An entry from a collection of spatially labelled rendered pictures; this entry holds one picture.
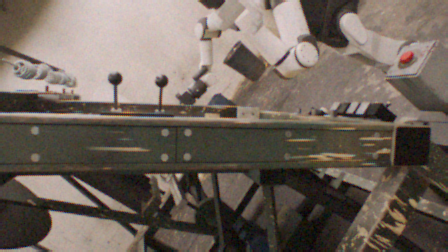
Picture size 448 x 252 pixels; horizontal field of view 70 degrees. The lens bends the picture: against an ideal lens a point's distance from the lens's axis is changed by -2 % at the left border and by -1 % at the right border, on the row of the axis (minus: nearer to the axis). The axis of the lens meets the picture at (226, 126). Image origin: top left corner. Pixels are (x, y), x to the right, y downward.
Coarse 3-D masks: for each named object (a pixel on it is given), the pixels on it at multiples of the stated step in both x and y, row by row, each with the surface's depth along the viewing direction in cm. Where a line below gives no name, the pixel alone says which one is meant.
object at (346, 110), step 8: (336, 104) 140; (344, 104) 135; (352, 104) 130; (360, 104) 127; (368, 104) 121; (376, 104) 117; (320, 112) 151; (328, 112) 154; (336, 112) 139; (344, 112) 132; (352, 112) 127; (360, 112) 122; (368, 112) 118; (376, 112) 115; (384, 112) 116; (376, 120) 115; (384, 120) 116; (392, 120) 117
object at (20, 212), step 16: (16, 192) 170; (32, 192) 182; (0, 208) 146; (16, 208) 156; (32, 208) 165; (0, 224) 136; (16, 224) 144; (32, 224) 152; (48, 224) 161; (0, 240) 127; (16, 240) 133; (32, 240) 140
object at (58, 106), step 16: (48, 80) 146; (48, 96) 146; (48, 112) 146; (64, 112) 148; (80, 112) 150; (96, 112) 152; (128, 112) 155; (144, 112) 157; (176, 112) 162; (192, 112) 164; (208, 112) 166; (224, 112) 168; (240, 112) 170; (256, 112) 173
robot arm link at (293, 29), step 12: (276, 12) 102; (288, 12) 99; (300, 12) 100; (288, 24) 99; (300, 24) 99; (288, 36) 100; (300, 36) 98; (312, 36) 99; (300, 48) 94; (312, 48) 96; (300, 60) 94; (312, 60) 95
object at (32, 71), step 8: (0, 48) 109; (8, 48) 116; (16, 56) 125; (24, 56) 132; (16, 64) 112; (24, 64) 113; (32, 64) 120; (40, 64) 154; (48, 64) 168; (16, 72) 112; (24, 72) 113; (32, 72) 117; (40, 72) 133; (56, 72) 158; (56, 80) 153; (64, 80) 172; (72, 80) 190
